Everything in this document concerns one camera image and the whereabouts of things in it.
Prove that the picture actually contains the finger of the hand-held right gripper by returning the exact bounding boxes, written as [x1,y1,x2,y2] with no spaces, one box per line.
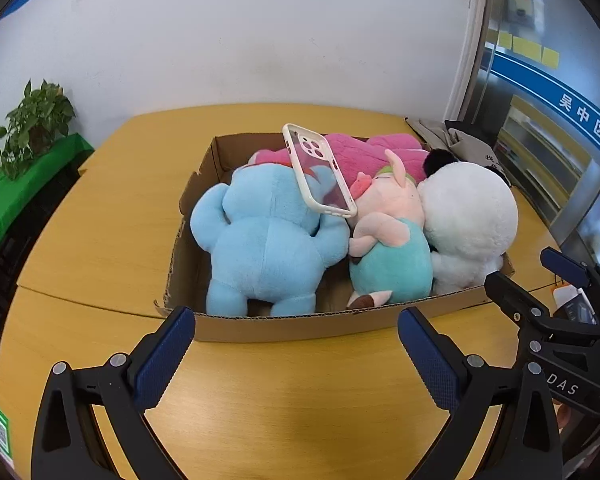
[484,270,554,334]
[540,246,594,288]

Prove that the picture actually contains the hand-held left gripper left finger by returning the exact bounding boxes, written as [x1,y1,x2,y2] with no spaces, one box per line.
[32,305,197,480]

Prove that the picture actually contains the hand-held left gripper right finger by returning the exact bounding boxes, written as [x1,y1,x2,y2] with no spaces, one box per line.
[397,307,563,480]

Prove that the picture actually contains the white plush toy black ears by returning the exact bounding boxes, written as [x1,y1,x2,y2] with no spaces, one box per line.
[419,150,520,296]

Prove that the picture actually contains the pink pig plush teal body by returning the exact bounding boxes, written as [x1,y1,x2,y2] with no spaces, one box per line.
[346,149,433,311]

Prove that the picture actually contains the cardboard box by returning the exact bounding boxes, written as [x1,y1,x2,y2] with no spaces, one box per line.
[154,132,516,343]

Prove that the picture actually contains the light blue plush toy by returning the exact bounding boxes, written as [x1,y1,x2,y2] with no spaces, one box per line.
[190,162,351,317]

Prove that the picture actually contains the white phone case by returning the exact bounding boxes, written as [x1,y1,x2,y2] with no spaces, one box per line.
[282,122,358,218]

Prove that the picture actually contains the pink plush bear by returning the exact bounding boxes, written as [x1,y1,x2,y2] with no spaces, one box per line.
[247,132,431,196]

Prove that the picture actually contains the person's right forearm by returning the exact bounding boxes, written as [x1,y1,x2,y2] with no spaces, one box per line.
[562,410,600,480]

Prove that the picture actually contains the wooden desktop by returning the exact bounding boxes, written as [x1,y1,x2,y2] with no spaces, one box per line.
[0,102,581,480]

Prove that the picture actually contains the small white device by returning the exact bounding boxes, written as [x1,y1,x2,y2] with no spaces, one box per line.
[554,286,598,325]

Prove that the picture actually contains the glass partition door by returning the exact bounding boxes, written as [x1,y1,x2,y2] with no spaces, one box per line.
[445,0,600,281]

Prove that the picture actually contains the grey tote bag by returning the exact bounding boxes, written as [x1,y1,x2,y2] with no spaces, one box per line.
[405,116,511,186]

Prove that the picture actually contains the green sticker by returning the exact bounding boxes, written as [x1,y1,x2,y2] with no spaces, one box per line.
[0,402,15,461]

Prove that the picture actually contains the blue banner strip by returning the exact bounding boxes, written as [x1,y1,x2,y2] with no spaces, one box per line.
[490,47,600,168]

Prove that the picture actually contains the green cloth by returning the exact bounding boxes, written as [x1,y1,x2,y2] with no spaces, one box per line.
[0,132,95,271]

